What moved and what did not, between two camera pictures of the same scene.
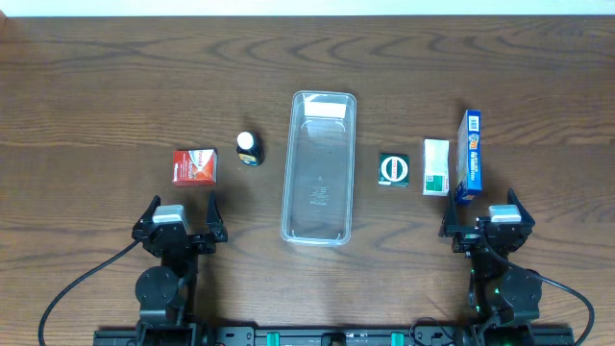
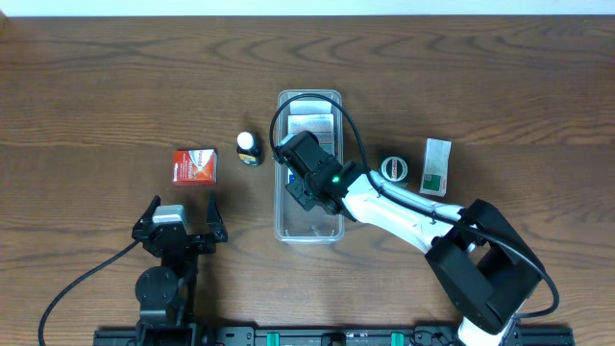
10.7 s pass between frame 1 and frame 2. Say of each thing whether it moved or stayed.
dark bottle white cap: stayed
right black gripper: moved
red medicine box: stayed
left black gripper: stayed
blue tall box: moved
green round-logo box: stayed
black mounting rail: stayed
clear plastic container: moved
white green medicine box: stayed
